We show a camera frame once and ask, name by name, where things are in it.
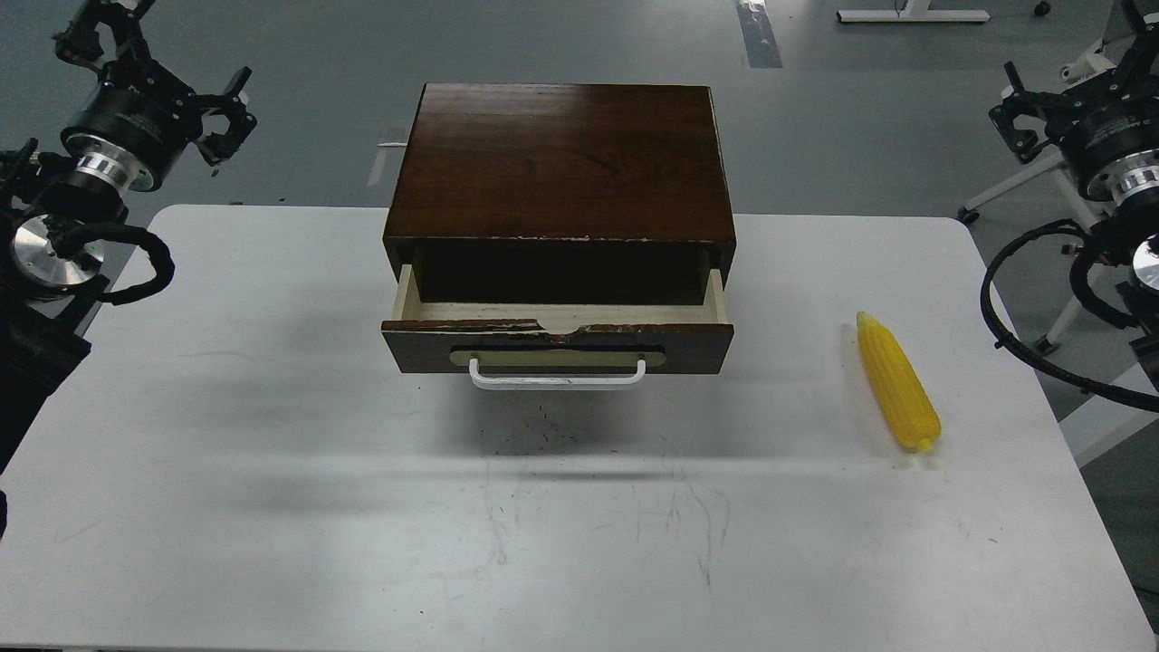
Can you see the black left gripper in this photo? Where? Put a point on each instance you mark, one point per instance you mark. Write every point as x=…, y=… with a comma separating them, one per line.
x=140, y=118

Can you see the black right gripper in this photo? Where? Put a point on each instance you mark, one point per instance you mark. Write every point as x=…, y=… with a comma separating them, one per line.
x=1108, y=136

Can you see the yellow toy corn cob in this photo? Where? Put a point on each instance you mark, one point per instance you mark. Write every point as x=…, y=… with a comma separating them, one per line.
x=908, y=411

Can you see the wooden drawer with white handle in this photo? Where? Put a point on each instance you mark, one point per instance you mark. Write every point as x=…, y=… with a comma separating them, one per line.
x=552, y=345

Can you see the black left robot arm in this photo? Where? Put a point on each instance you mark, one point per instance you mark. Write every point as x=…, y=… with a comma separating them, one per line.
x=67, y=245

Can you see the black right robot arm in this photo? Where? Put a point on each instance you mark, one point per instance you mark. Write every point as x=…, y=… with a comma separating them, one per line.
x=1112, y=275

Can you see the white table base bar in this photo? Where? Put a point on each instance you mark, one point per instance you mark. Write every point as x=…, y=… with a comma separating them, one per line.
x=913, y=12

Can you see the grey floor tape strip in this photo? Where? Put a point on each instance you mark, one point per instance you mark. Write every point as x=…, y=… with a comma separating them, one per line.
x=761, y=49

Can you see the dark brown wooden cabinet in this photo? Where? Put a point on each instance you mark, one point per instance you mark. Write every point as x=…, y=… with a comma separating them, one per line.
x=562, y=193

